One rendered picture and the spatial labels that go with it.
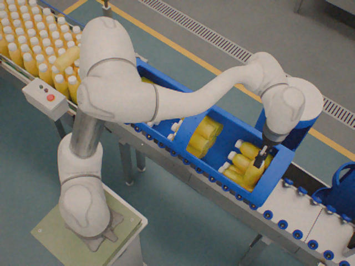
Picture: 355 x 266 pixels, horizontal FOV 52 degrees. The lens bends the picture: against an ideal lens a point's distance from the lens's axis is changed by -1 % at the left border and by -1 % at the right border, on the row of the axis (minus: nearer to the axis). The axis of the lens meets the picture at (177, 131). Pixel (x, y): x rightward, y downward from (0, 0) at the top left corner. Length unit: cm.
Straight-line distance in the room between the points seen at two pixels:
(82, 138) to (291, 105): 68
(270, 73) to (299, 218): 82
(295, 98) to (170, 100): 40
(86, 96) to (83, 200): 54
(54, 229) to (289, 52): 281
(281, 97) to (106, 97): 54
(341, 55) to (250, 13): 99
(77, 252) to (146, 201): 123
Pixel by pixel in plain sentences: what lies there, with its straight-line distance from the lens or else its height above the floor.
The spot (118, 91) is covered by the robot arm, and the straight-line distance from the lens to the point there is 88.
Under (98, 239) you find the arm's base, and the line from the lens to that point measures 154.
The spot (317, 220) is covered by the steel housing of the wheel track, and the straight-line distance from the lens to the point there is 185.
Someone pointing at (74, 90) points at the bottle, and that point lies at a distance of 197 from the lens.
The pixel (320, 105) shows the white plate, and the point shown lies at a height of 104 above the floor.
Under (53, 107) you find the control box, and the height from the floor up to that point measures 110.
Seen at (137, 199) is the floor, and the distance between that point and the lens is 273.
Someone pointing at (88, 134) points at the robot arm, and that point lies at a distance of 125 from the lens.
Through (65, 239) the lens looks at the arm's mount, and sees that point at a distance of 160.
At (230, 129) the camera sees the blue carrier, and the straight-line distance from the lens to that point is 180.
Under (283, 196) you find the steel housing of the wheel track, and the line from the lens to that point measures 184.
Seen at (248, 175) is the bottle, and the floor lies 115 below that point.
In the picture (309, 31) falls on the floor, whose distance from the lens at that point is 404.
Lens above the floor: 255
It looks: 59 degrees down
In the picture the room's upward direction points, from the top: 6 degrees clockwise
